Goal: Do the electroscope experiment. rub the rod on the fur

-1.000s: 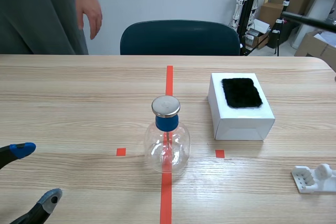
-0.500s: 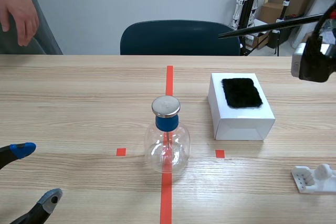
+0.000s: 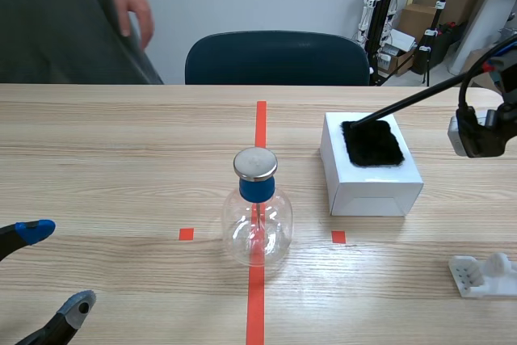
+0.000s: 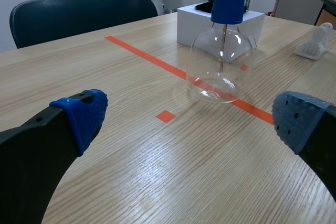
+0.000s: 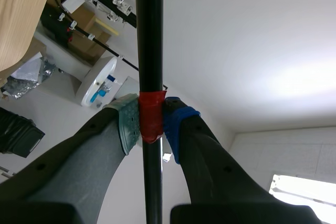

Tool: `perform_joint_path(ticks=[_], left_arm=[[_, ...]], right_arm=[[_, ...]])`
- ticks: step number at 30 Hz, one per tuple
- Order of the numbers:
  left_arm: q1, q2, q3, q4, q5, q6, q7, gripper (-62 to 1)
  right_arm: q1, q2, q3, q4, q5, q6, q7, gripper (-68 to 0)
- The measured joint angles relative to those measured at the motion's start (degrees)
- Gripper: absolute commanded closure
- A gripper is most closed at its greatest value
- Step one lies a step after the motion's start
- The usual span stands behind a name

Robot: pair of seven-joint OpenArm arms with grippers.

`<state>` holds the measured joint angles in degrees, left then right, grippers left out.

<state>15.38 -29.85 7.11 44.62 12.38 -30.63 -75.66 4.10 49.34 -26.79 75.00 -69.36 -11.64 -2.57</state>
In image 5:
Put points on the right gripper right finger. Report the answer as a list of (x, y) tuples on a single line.
[(210, 171)]

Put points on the silver foil bag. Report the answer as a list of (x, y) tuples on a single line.
[(29, 77)]

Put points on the white wash basin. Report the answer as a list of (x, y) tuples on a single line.
[(101, 82)]

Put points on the long black rod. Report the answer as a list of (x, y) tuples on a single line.
[(151, 51)]

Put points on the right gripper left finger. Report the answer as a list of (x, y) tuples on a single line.
[(65, 171)]

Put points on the brown cardboard box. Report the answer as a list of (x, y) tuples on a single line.
[(84, 19), (88, 47)]

